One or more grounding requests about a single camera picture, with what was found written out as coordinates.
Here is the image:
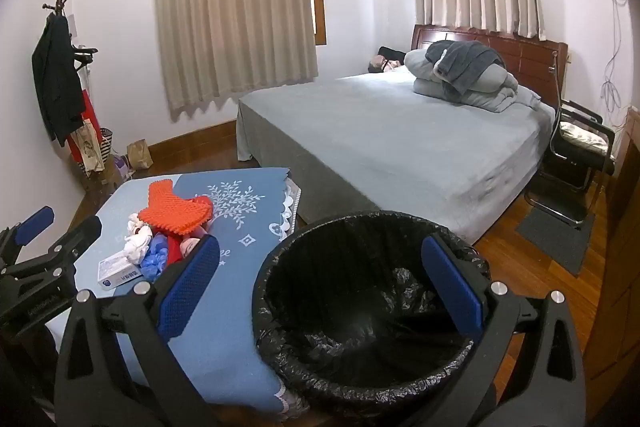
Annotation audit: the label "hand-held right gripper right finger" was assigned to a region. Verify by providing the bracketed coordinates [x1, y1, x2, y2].
[421, 234, 587, 427]

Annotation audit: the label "patterned chair cushion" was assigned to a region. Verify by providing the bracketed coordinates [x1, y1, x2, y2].
[558, 120, 611, 153]

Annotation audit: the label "brown paper bag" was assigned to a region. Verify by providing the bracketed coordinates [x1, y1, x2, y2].
[126, 139, 154, 170]

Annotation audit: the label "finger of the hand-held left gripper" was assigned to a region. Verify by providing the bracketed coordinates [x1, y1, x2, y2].
[47, 215, 104, 279]
[0, 205, 55, 259]

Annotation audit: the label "plush toy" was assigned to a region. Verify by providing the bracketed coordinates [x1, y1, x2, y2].
[367, 46, 408, 74]

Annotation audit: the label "grey floor mat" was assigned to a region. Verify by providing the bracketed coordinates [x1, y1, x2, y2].
[514, 204, 596, 278]

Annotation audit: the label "crumpled white tissue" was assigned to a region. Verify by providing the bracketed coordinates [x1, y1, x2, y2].
[124, 213, 154, 264]

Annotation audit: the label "blue printed tablecloth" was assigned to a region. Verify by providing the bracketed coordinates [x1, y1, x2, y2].
[59, 166, 312, 416]

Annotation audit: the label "beige tote bag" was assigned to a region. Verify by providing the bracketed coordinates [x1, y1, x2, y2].
[70, 119, 106, 174]

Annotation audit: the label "small white cardboard box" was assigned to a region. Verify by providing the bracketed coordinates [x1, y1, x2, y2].
[96, 254, 146, 292]

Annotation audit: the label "black clothes hanger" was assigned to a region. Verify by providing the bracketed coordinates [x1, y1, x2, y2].
[70, 46, 99, 68]

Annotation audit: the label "red bag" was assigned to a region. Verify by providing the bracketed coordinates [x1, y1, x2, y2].
[67, 89, 97, 163]

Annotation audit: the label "wooden headboard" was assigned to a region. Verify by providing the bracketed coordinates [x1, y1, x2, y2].
[410, 24, 570, 104]

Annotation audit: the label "wide beige curtain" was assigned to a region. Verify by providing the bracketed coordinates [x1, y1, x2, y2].
[153, 0, 320, 124]

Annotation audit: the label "black lined trash bin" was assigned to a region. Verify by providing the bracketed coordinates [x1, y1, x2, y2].
[251, 211, 495, 414]

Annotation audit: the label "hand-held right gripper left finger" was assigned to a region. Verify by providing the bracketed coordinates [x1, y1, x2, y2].
[52, 234, 223, 427]

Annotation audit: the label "dark grey towel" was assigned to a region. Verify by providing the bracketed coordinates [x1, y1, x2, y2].
[425, 40, 507, 100]

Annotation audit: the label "white wall cables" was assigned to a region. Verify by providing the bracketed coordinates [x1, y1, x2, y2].
[592, 0, 629, 128]

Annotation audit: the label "folded light grey duvet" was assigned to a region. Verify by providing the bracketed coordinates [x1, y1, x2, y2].
[404, 49, 542, 114]

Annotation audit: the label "black coat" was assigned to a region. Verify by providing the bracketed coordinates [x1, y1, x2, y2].
[31, 14, 86, 148]

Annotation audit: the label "blue plastic bag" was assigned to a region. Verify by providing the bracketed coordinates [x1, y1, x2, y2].
[140, 234, 172, 281]

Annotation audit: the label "bed with grey sheet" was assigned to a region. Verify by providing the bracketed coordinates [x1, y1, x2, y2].
[236, 69, 559, 246]

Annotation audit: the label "black metal chair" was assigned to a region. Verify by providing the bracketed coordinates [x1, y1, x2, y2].
[523, 99, 617, 228]

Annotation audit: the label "wooden cabinet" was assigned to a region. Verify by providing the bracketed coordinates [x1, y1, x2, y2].
[582, 107, 640, 409]

